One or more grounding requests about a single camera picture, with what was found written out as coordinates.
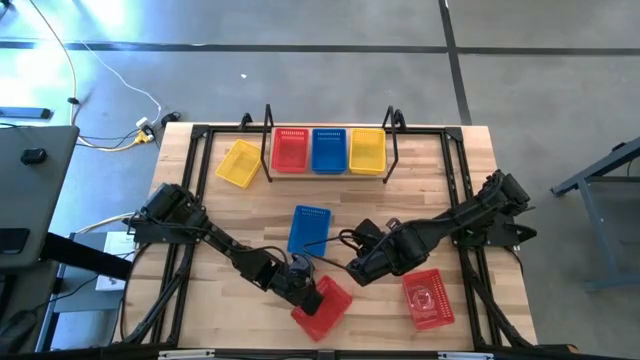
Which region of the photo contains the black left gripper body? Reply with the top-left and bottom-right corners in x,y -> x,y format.
269,259 -> 316,304

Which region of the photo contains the grey desk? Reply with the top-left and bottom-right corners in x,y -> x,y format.
0,124 -> 80,271

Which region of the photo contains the white power strip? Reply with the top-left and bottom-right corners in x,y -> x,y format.
135,117 -> 156,145

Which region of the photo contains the black desk leg beam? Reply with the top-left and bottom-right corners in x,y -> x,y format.
42,232 -> 134,281

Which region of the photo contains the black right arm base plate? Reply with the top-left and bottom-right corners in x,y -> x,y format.
448,207 -> 521,250

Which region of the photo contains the white cable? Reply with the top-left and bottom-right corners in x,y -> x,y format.
79,42 -> 164,126

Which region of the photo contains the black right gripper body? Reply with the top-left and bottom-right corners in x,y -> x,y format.
367,234 -> 409,281

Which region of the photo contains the blue-grey metal table frame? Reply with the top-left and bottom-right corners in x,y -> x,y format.
551,135 -> 640,292

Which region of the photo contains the dark flat pad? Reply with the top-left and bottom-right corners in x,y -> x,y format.
0,228 -> 30,256

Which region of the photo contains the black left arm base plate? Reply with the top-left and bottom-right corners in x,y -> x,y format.
130,219 -> 201,245

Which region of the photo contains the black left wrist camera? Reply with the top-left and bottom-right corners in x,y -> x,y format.
288,253 -> 315,281

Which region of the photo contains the yellow cable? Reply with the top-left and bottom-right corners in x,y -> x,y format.
27,0 -> 151,151

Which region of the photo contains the red plastic slotted basket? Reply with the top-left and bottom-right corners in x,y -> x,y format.
270,127 -> 310,175
401,268 -> 457,332
290,274 -> 354,344

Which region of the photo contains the black metal rig frame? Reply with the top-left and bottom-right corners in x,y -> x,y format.
117,123 -> 536,351

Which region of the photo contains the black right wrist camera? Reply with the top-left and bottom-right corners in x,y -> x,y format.
355,218 -> 387,242

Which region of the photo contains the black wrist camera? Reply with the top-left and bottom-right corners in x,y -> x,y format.
288,253 -> 315,281
355,218 -> 387,242

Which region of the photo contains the black frame wooden shelf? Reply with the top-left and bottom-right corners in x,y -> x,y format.
259,103 -> 407,185

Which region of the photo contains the white metal bracket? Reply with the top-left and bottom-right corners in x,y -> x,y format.
438,351 -> 495,360
158,349 -> 216,360

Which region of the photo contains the yellow plastic slotted basket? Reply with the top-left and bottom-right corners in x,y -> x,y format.
348,128 -> 388,177
214,138 -> 263,190

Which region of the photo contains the black computer mouse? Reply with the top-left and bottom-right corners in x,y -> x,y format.
20,148 -> 48,165

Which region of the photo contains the blue plastic slotted basket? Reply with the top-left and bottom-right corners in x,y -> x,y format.
310,128 -> 348,175
286,204 -> 333,258

